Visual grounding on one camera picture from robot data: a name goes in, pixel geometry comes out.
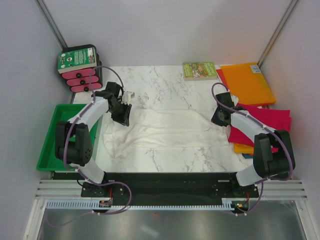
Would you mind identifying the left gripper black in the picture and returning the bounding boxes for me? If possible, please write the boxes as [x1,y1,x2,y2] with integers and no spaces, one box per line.
[108,101,132,127]

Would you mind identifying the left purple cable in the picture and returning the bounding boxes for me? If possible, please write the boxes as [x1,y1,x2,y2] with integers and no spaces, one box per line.
[44,65,132,229]

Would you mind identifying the purple cable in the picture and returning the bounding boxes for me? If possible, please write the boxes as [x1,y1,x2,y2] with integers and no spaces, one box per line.
[44,65,132,229]
[211,82,295,217]

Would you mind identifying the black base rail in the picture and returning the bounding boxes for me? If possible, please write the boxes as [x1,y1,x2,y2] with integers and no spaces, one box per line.
[52,170,266,207]

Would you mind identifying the light green book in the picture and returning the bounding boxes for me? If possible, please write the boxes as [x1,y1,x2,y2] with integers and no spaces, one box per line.
[182,62,218,81]

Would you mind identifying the green book on stand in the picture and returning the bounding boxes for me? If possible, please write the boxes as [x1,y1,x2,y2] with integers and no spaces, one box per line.
[57,47,97,74]

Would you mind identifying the left aluminium frame post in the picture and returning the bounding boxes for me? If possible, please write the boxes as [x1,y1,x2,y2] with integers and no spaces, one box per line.
[35,0,68,49]

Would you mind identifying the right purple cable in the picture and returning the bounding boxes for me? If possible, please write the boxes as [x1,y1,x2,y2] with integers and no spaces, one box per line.
[211,82,295,217]

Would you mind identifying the magenta folded t shirt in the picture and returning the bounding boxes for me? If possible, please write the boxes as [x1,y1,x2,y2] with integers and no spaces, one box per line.
[228,103,292,147]

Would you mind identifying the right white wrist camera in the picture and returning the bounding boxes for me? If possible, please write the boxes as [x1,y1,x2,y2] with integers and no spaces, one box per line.
[231,95,239,106]

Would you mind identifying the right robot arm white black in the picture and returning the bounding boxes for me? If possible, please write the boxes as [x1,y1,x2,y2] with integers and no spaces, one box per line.
[211,92,296,197]

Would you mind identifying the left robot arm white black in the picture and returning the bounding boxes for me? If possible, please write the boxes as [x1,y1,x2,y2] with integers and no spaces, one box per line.
[55,82,135,197]

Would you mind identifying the aluminium frame post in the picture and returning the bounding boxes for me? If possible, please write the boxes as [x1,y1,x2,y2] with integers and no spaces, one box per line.
[257,0,300,68]
[35,0,68,49]

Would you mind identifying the orange plastic folder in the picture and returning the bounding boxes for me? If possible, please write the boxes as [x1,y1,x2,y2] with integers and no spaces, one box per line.
[220,62,277,106]

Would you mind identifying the white slotted cable duct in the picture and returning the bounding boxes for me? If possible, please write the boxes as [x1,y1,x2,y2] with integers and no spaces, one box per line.
[45,199,243,211]

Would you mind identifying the black pink drawer stand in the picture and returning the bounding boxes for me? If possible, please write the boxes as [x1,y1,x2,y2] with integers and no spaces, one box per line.
[59,44,103,93]

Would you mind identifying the red folder under orange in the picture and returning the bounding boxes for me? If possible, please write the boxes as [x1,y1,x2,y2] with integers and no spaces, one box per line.
[215,68,273,109]

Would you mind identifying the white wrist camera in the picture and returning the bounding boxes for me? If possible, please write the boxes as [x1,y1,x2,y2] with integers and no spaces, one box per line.
[231,95,239,106]
[122,91,135,105]

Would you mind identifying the right aluminium frame post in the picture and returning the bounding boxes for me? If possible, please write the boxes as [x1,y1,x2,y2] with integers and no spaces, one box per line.
[257,0,300,68]

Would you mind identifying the green plastic tray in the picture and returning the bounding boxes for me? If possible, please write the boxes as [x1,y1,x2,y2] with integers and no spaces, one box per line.
[36,104,85,172]

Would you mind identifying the white t shirt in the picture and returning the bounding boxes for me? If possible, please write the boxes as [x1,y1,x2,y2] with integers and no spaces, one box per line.
[103,108,228,158]

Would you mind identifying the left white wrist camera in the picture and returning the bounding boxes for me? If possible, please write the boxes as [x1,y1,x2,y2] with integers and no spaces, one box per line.
[122,91,135,105]

